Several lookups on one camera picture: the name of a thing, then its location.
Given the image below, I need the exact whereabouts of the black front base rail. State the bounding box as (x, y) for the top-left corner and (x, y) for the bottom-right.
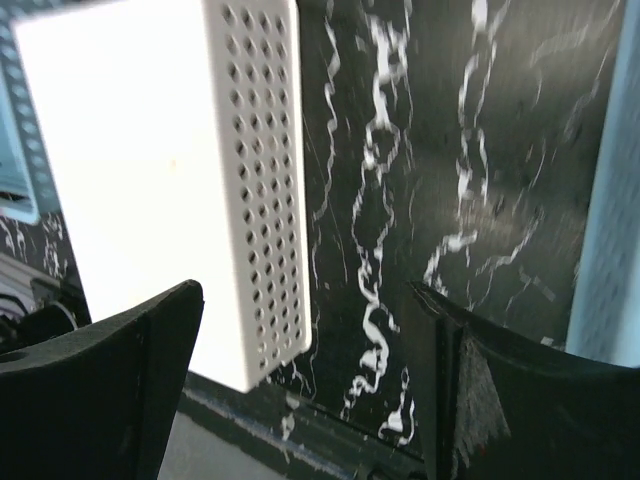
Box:
(167, 373), (426, 479)

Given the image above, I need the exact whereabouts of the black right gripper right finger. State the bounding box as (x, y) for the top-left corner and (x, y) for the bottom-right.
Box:
(404, 282), (639, 479)

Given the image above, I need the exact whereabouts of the white perforated plastic basket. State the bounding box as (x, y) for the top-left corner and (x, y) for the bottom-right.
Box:
(11, 1), (312, 392)

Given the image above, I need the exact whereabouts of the small blue perforated basket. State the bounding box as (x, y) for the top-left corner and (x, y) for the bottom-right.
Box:
(1, 1), (63, 225)

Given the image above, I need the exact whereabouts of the large blue perforated basket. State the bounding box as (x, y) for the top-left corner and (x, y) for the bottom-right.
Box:
(566, 1), (639, 368)

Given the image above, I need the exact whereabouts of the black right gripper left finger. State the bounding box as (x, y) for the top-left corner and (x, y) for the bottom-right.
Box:
(1, 280), (204, 479)

